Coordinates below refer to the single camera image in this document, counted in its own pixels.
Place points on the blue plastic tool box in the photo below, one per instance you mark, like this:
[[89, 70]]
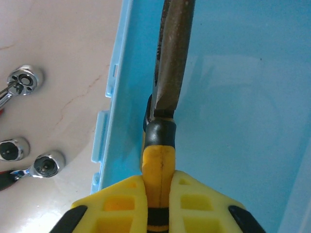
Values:
[[243, 97]]

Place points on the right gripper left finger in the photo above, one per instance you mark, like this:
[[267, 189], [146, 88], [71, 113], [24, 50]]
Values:
[[116, 208]]

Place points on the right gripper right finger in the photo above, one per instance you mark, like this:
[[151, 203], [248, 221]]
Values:
[[199, 208]]

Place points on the yellow black pliers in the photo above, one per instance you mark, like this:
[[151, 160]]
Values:
[[170, 60]]

